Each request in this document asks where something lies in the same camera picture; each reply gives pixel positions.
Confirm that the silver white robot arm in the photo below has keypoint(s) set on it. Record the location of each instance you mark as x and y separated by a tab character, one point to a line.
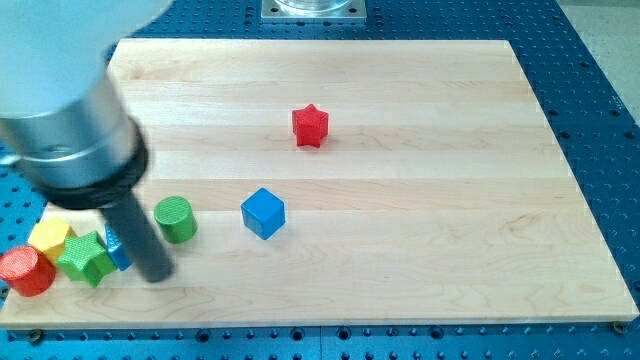
61	114

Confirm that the blue cube block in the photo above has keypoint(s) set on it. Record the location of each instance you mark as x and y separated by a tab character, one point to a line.
263	213

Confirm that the light wooden board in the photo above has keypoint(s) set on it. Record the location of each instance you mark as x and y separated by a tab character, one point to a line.
440	194

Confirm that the red star block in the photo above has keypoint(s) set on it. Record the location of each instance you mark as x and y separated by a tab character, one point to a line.
310	126

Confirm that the green cylinder block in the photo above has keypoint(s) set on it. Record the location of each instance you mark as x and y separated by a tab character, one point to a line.
175	218

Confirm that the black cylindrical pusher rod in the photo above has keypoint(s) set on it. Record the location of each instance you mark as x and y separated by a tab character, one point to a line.
129	222

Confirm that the blue block behind rod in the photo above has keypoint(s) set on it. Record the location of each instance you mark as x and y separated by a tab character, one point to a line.
116	250

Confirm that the green star block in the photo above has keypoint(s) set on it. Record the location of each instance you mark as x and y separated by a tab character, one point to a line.
86	259

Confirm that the yellow hexagon block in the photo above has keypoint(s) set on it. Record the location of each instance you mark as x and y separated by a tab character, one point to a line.
49	237

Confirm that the red cylinder block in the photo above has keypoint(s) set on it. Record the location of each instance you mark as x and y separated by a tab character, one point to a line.
27	271

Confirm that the left board clamp screw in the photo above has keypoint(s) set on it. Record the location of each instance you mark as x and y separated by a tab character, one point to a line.
34	336

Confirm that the board clamp screw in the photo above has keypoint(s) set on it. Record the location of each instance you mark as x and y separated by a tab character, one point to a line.
619	328
34	336

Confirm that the right board clamp screw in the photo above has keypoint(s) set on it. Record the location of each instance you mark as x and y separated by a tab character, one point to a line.
619	328

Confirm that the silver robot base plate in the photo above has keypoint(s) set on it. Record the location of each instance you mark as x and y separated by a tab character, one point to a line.
308	11

